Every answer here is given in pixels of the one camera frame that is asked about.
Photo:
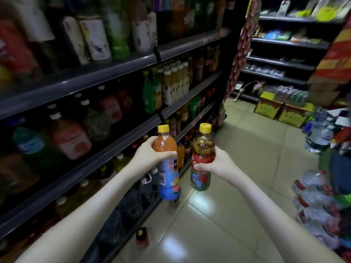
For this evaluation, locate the person's right hand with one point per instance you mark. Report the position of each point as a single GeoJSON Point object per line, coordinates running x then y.
{"type": "Point", "coordinates": [222, 167]}

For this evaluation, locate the person's left hand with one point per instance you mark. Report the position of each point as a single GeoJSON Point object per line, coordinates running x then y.
{"type": "Point", "coordinates": [148, 158]}

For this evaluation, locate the red cartoon label bottle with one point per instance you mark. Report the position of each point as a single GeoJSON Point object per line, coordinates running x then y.
{"type": "Point", "coordinates": [142, 241]}
{"type": "Point", "coordinates": [203, 150]}

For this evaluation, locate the orange drink blue label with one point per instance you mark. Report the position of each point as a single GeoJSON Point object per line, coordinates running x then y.
{"type": "Point", "coordinates": [167, 178]}

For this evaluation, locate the large dark plum drink bottle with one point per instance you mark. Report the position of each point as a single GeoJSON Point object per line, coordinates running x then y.
{"type": "Point", "coordinates": [124, 102]}

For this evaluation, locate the green soda bottle yellow cap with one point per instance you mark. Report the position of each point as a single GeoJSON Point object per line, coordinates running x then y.
{"type": "Point", "coordinates": [157, 93]}
{"type": "Point", "coordinates": [148, 93]}

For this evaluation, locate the row of tea juice bottles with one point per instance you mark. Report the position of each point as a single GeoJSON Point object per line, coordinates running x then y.
{"type": "Point", "coordinates": [68, 136]}

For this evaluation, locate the stack of red label water packs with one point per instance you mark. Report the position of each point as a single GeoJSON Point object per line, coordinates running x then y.
{"type": "Point", "coordinates": [312, 199]}

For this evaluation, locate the person's right forearm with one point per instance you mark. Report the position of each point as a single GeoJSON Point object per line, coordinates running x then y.
{"type": "Point", "coordinates": [288, 230]}

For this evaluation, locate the person's left forearm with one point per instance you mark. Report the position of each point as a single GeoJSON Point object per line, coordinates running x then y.
{"type": "Point", "coordinates": [76, 224]}

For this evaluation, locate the dark snack shelf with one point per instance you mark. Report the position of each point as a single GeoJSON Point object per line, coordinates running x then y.
{"type": "Point", "coordinates": [282, 43]}

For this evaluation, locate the yellow cardboard box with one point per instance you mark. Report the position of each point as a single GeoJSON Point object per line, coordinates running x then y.
{"type": "Point", "coordinates": [293, 116]}
{"type": "Point", "coordinates": [267, 108]}

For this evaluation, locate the white power strip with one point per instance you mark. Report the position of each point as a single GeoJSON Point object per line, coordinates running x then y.
{"type": "Point", "coordinates": [239, 86]}

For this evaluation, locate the blue green bag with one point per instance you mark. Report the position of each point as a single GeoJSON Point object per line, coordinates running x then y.
{"type": "Point", "coordinates": [340, 172]}

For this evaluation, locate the hanging strips of red packets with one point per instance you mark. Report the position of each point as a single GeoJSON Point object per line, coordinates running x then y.
{"type": "Point", "coordinates": [242, 46]}

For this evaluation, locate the stack of red cardboard boxes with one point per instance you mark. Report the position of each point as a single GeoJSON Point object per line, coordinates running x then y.
{"type": "Point", "coordinates": [334, 60]}

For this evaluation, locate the yellow star price tag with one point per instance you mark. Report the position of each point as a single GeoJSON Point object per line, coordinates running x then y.
{"type": "Point", "coordinates": [326, 13]}

